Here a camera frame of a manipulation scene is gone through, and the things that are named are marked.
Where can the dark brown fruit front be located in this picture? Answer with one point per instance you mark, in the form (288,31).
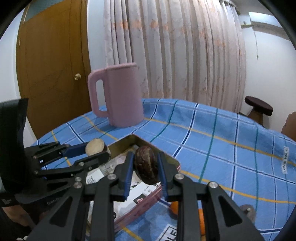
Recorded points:
(145,165)

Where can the large orange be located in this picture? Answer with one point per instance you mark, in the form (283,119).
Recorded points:
(201,221)

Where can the pink floral curtain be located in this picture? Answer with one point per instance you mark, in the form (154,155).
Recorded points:
(190,50)

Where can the cut brown fruit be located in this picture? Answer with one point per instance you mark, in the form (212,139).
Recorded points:
(96,146)

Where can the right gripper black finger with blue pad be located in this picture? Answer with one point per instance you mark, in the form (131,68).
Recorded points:
(67,220)
(223,219)

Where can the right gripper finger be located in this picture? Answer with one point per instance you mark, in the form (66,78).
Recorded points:
(86,164)
(53,151)

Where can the dark round stool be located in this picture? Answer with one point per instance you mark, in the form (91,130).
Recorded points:
(259,109)

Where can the pink plastic pitcher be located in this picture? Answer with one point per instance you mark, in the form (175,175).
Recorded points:
(122,94)

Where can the brass door knob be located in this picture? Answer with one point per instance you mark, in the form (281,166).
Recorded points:
(77,76)

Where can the small orange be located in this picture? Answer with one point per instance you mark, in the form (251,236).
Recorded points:
(174,207)

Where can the brown wooden chair back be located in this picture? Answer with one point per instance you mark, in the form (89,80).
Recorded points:
(289,129)

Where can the brown wooden door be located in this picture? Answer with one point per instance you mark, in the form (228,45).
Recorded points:
(51,49)

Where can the purple onion-shaped fruit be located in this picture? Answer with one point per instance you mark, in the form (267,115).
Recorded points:
(249,211)

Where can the blue checked tablecloth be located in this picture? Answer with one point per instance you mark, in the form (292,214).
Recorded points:
(252,164)

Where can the white air conditioner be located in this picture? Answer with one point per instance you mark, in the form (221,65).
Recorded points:
(265,23)

